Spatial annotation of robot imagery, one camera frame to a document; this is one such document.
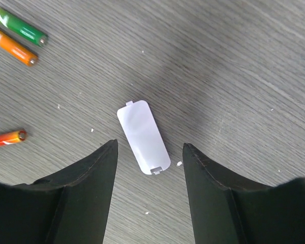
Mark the white battery cover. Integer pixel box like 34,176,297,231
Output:
117,100,171,175

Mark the orange battery centre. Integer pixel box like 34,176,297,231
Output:
0,30,38,67

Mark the green battery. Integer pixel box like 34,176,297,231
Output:
0,7,48,47

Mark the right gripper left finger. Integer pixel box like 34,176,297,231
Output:
0,140,118,243

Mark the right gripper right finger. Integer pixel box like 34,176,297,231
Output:
182,143,305,243

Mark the red orange battery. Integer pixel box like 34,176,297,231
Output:
0,130,27,146

